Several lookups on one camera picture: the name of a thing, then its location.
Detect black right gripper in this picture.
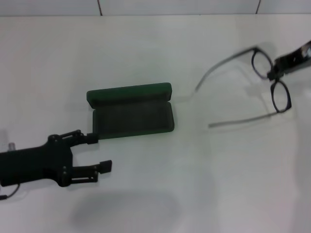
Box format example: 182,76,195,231
267,40,311,81

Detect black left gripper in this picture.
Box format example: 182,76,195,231
0,130,113,188

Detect green glasses case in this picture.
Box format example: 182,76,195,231
86,82,175,141

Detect black round glasses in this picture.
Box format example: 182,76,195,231
194,45,294,128

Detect left gripper connector cable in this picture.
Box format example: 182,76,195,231
0,185,20,200

